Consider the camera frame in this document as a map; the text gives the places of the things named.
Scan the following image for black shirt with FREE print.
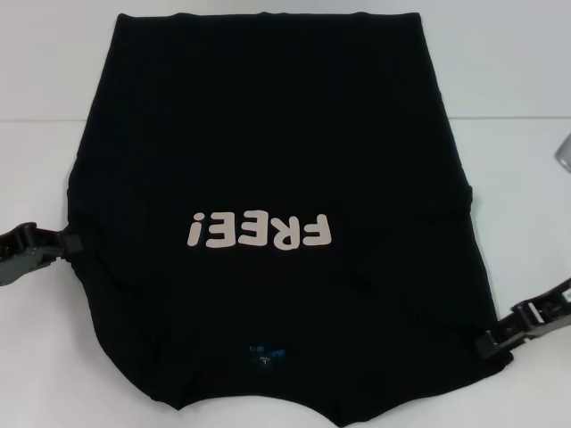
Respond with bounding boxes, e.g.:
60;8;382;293
62;11;515;423

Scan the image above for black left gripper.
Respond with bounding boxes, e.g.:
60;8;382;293
0;224;85;290

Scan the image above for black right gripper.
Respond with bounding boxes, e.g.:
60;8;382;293
474;277;571;358

